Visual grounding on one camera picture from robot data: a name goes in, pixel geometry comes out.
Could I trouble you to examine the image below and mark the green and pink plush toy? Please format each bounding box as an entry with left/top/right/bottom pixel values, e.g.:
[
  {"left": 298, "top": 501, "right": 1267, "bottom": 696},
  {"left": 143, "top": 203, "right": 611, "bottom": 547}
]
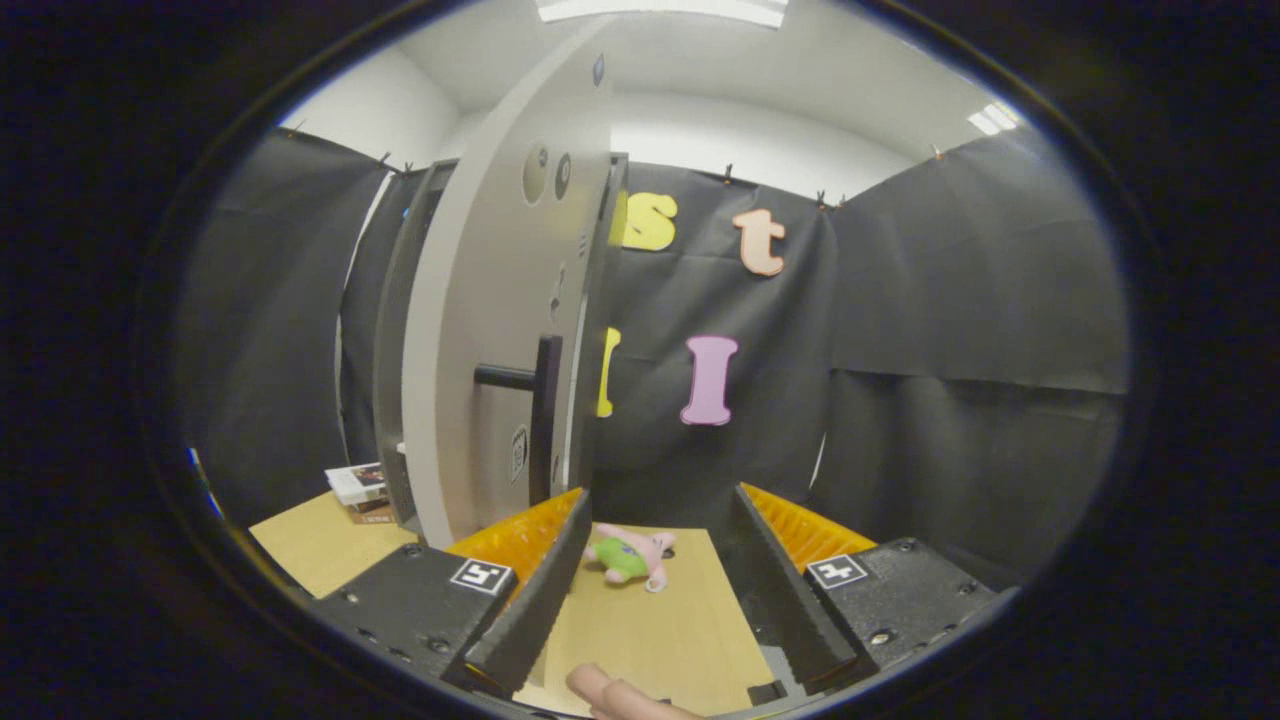
[{"left": 585, "top": 523, "right": 677, "bottom": 594}]

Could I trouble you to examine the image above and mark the small ceiling light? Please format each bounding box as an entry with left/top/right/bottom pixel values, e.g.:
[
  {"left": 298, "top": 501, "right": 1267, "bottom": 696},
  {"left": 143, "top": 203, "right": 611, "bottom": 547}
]
[{"left": 967, "top": 100, "right": 1021, "bottom": 136}]

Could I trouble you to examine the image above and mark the white book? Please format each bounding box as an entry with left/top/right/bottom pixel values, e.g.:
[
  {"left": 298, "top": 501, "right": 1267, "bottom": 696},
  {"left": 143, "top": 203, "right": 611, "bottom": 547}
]
[{"left": 325, "top": 462, "right": 389, "bottom": 506}]

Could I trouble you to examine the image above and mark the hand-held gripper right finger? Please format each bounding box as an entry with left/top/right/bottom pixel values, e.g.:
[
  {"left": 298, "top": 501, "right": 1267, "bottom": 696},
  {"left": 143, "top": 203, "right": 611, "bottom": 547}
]
[{"left": 722, "top": 482, "right": 1001, "bottom": 696}]

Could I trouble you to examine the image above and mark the beige shoe cabinet door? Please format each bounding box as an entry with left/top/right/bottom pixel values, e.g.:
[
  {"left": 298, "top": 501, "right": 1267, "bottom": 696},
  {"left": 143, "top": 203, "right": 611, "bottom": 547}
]
[{"left": 400, "top": 25, "right": 616, "bottom": 549}]

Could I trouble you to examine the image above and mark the long ceiling light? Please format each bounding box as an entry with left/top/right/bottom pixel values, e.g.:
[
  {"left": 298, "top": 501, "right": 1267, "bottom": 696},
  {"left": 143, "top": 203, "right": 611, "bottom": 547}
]
[{"left": 535, "top": 0, "right": 791, "bottom": 29}]

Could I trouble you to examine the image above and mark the grey shoe cabinet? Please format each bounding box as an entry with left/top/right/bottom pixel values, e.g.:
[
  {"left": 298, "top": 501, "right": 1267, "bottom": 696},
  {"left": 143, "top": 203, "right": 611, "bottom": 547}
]
[{"left": 372, "top": 155, "right": 629, "bottom": 531}]

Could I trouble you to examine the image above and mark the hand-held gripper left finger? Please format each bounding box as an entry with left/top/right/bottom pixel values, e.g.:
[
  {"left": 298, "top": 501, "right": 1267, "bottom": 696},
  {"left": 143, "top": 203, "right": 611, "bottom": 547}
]
[{"left": 305, "top": 487, "right": 593, "bottom": 698}]

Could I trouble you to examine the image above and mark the black door handle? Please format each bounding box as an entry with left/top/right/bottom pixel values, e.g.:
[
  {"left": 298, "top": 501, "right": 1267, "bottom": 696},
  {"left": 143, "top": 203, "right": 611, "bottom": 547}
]
[{"left": 473, "top": 335, "right": 564, "bottom": 506}]

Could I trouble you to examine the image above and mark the black backdrop cloth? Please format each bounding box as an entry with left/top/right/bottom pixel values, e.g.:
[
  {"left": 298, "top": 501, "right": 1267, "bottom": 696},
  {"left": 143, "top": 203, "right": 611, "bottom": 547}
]
[{"left": 180, "top": 125, "right": 1131, "bottom": 591}]

